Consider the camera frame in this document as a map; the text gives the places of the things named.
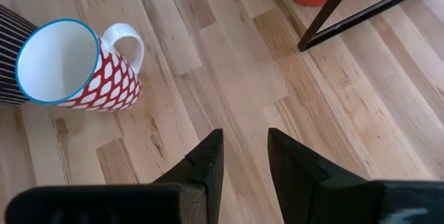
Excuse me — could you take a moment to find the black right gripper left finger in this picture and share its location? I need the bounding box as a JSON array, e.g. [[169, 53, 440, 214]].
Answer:
[[4, 128, 225, 224]]

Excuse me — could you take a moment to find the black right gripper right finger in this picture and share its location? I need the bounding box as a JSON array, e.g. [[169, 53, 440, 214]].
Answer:
[[267, 128, 444, 224]]

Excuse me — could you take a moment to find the red white patterned mug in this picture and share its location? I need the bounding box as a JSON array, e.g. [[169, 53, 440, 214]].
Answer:
[[15, 18, 146, 114]]

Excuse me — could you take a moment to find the black white striped mug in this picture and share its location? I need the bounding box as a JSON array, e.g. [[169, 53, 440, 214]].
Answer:
[[0, 3, 40, 109]]

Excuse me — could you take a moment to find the black metal mug rack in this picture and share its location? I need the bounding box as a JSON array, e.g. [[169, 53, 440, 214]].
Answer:
[[297, 0, 444, 53]]

